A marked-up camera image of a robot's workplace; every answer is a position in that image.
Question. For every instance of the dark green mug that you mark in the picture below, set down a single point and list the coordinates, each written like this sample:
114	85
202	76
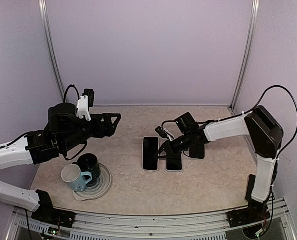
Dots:
89	163

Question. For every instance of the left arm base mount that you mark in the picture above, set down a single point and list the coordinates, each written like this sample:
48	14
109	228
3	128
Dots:
54	216

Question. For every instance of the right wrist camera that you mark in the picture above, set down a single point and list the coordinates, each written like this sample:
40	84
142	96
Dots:
164	133

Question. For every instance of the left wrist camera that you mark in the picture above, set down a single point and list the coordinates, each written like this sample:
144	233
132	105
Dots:
84	103

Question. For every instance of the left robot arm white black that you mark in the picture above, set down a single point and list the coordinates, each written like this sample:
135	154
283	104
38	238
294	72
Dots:
68	126

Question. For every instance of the white-edged black smartphone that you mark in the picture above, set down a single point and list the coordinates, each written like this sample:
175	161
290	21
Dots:
197	151

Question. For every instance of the right aluminium frame post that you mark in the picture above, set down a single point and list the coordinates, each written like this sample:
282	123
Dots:
247	53

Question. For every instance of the left aluminium frame post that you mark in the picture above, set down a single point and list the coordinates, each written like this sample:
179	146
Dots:
50	46

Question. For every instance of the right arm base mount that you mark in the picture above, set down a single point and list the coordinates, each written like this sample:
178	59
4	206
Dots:
253	213

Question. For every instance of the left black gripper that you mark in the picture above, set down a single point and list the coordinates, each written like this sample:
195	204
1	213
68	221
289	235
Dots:
109	129

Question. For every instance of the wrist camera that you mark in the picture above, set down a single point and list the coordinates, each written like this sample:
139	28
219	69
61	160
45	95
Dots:
84	103
164	133

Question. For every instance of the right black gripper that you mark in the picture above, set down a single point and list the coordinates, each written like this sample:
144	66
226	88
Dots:
170	150

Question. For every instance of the aluminium frame post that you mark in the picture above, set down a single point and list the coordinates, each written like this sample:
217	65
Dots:
50	46
247	53

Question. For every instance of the light blue mug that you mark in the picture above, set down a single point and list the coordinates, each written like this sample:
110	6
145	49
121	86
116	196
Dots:
75	178

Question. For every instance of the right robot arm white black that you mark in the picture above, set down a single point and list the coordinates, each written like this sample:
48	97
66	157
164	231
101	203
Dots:
264	131

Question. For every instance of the lavender phone case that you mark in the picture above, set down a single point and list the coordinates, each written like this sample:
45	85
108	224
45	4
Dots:
174	171

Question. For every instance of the grey collapsible silicone bowl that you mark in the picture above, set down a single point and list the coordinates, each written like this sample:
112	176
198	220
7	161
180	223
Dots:
102	186

